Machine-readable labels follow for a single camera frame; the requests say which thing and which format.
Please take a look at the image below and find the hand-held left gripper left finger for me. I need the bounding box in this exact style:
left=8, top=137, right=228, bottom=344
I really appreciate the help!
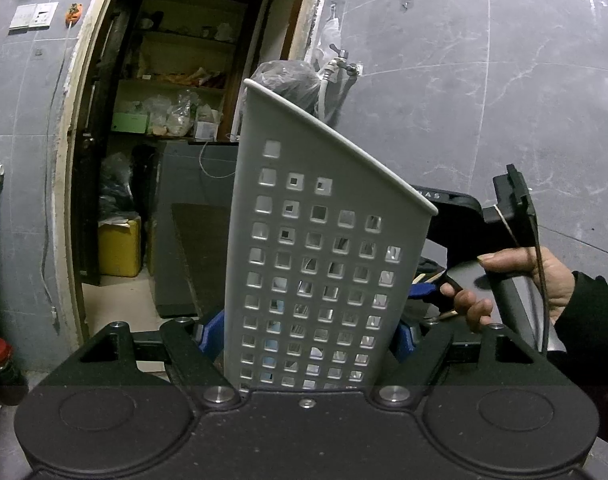
left=79, top=309, right=241, bottom=409

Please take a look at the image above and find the grey cabinet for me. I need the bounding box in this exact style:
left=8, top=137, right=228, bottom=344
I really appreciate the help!
left=151, top=139, right=242, bottom=318

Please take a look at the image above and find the white crumpled plastic bag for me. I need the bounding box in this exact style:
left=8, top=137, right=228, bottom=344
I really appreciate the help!
left=151, top=89, right=195, bottom=136

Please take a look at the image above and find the yellow jerry can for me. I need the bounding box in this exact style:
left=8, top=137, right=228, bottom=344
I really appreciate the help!
left=98, top=214, right=144, bottom=277

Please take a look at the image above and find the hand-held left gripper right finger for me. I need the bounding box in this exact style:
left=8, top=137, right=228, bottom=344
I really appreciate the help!
left=368, top=322, right=537, bottom=409

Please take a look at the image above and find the crumpled dark plastic bag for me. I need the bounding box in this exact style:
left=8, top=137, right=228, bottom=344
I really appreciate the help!
left=98, top=152, right=135, bottom=221

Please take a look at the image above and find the grey hanging plastic bag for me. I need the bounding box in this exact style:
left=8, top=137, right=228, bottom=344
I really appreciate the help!
left=249, top=59, right=321, bottom=116

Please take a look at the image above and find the red-capped bottle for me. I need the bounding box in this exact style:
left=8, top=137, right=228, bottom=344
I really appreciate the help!
left=0, top=337, right=27, bottom=406

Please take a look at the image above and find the white perforated utensil basket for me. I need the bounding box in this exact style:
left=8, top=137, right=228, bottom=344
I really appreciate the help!
left=223, top=78, right=439, bottom=393

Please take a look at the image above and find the green storage box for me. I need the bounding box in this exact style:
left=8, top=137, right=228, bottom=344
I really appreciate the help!
left=111, top=112, right=150, bottom=135

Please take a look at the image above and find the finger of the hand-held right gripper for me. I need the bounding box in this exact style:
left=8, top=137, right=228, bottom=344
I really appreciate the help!
left=411, top=280, right=455, bottom=306

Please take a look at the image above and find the person's right forearm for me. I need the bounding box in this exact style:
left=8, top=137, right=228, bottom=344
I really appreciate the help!
left=554, top=270, right=608, bottom=456

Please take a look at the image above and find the person's right hand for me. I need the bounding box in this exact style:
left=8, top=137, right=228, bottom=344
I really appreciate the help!
left=440, top=245, right=575, bottom=334

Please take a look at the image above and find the white hose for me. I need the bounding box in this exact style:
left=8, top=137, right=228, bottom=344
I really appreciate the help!
left=316, top=62, right=355, bottom=128

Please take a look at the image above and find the metal wall tap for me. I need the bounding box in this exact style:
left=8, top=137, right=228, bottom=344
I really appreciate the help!
left=325, top=45, right=362, bottom=78

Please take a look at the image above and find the white door frame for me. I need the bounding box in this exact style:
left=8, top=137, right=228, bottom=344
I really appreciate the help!
left=49, top=0, right=335, bottom=356

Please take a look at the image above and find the white wall switch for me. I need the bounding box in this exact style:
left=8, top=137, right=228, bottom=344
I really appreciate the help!
left=30, top=1, right=60, bottom=28
left=9, top=4, right=35, bottom=32

